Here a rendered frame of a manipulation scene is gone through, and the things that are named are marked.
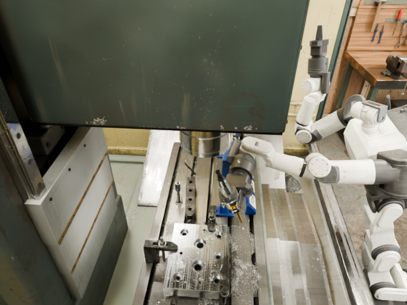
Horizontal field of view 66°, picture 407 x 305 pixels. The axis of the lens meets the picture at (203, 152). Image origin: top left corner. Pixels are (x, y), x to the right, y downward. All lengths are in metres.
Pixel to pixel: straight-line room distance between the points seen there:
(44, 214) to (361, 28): 3.36
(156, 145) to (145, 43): 1.45
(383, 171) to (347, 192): 1.96
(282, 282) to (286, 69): 1.03
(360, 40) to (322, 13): 1.90
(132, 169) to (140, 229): 0.58
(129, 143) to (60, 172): 1.33
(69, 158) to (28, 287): 0.39
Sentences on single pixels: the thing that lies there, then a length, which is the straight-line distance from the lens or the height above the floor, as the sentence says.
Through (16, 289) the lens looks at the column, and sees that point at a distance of 1.12.
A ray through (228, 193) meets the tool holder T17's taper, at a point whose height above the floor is 1.32.
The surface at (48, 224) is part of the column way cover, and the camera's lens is 1.01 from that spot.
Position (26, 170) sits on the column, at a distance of 0.91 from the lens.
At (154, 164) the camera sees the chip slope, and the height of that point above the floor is 0.74.
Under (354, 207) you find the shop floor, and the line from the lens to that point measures 3.07.
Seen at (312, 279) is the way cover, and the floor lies 0.73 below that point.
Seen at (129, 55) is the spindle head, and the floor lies 1.78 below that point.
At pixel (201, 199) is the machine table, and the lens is 1.58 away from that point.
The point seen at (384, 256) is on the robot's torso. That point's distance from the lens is 1.93.
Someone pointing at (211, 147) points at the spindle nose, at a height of 1.51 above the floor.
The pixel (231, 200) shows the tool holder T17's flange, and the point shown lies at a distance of 1.03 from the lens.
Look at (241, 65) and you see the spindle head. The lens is 0.71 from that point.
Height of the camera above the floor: 2.04
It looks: 37 degrees down
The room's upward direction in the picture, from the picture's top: straight up
